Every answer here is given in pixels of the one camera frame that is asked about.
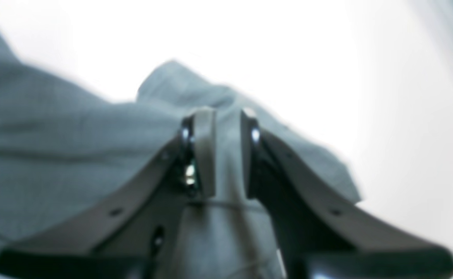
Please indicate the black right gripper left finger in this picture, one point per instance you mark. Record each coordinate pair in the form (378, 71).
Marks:
(132, 233)

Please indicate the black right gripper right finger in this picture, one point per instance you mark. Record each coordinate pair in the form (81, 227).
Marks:
(320, 234)

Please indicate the dark grey t-shirt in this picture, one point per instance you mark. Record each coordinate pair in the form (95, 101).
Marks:
(62, 149)

